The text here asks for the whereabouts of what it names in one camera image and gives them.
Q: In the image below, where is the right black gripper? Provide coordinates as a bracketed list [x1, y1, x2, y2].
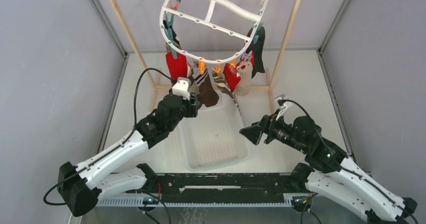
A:
[239, 108, 307, 153]

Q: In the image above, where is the brown cream striped sock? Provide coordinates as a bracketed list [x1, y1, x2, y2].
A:
[223, 51, 254, 96]

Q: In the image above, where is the black sock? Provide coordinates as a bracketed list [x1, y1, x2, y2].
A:
[246, 26, 265, 78]

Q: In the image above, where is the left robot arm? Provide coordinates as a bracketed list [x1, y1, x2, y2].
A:
[57, 93, 198, 217]

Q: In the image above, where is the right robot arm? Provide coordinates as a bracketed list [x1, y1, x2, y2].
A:
[239, 114, 417, 223]

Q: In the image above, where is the white oval clip hanger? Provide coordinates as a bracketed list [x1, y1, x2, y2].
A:
[159, 0, 271, 74]

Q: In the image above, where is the white plastic laundry basket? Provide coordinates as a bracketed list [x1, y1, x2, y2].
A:
[177, 90, 250, 172]

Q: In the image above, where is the red sock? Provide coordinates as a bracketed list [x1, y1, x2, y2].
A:
[165, 52, 188, 79]

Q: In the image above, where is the argyle brown sock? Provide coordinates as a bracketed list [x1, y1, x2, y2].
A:
[163, 20, 181, 49]

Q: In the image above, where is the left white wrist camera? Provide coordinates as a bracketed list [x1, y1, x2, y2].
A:
[172, 77, 191, 100]

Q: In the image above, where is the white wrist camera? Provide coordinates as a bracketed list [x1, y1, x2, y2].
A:
[274, 94, 293, 120]
[172, 77, 191, 100]

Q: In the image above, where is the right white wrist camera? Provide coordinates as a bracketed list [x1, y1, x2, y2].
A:
[274, 94, 293, 120]

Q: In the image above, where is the wooden drying rack frame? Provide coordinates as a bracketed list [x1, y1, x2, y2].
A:
[109, 0, 301, 111]

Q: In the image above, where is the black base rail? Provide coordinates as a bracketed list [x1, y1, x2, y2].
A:
[137, 173, 309, 203]

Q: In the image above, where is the white cable duct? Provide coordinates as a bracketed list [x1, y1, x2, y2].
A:
[96, 195, 293, 207]

